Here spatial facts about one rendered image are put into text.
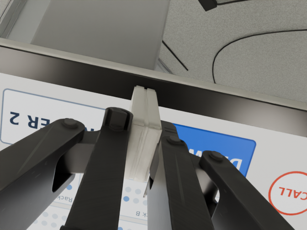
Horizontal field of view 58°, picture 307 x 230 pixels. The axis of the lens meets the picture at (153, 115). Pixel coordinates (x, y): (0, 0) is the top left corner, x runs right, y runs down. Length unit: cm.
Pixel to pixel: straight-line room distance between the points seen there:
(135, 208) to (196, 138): 8
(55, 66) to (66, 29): 17
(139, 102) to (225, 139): 10
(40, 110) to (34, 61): 4
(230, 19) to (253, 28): 13
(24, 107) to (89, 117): 5
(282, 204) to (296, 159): 4
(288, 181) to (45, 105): 20
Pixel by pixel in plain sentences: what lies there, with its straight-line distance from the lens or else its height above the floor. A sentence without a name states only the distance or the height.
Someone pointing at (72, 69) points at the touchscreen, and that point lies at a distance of 22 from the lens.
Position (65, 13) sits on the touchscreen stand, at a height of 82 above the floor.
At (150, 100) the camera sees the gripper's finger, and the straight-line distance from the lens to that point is 16.
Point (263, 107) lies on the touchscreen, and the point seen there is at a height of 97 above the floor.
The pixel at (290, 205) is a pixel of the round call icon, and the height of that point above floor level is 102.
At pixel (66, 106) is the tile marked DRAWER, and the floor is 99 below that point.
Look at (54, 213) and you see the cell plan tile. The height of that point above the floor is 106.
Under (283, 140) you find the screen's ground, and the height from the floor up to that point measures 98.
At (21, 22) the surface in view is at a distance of 117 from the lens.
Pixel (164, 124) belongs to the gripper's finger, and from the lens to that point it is 15.
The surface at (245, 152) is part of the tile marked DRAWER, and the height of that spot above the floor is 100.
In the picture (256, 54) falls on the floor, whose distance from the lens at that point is 170.
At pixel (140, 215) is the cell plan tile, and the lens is 25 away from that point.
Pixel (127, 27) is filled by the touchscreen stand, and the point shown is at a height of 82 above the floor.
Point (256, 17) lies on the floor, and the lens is 150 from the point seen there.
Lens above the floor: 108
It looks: 25 degrees down
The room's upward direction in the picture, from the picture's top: 169 degrees counter-clockwise
